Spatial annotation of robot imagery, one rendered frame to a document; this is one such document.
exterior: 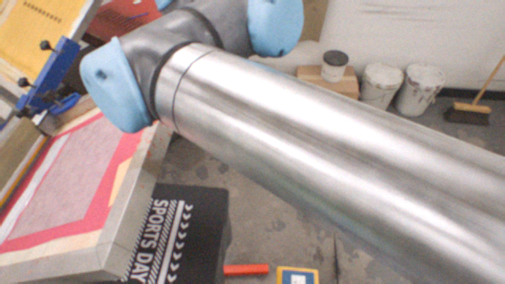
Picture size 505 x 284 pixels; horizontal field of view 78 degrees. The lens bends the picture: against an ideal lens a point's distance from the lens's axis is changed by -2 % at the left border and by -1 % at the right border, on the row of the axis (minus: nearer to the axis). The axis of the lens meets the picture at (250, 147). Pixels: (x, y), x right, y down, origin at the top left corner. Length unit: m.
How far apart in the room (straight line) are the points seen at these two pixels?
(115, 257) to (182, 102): 0.31
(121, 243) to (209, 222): 0.68
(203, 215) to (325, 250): 1.18
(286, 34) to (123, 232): 0.35
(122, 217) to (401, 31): 2.68
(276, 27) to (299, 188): 0.19
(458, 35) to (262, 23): 2.84
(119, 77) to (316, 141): 0.16
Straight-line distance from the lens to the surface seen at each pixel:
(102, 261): 0.48
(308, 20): 2.68
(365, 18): 2.79
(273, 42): 0.32
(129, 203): 0.51
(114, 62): 0.26
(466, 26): 3.08
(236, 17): 0.32
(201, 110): 0.21
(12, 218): 1.00
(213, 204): 1.18
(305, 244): 2.16
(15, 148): 1.13
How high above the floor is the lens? 1.97
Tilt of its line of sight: 51 degrees down
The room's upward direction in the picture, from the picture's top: straight up
